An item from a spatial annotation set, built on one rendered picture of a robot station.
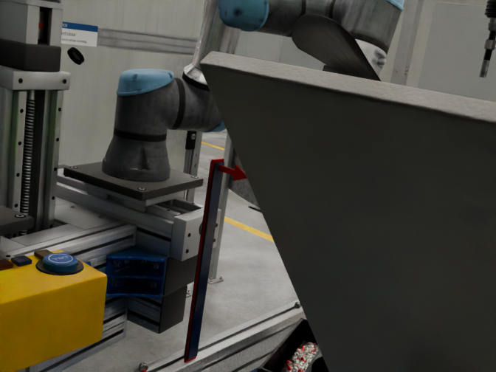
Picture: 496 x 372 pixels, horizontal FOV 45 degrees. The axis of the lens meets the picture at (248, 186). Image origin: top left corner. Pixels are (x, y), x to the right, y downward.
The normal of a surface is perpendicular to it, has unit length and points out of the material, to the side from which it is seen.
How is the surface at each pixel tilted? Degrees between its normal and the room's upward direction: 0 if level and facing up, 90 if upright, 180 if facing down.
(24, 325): 90
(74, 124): 90
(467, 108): 40
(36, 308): 90
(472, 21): 90
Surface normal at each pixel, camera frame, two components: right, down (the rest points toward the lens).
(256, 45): -0.66, 0.08
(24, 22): -0.49, 0.14
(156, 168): 0.71, -0.03
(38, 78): 0.86, 0.25
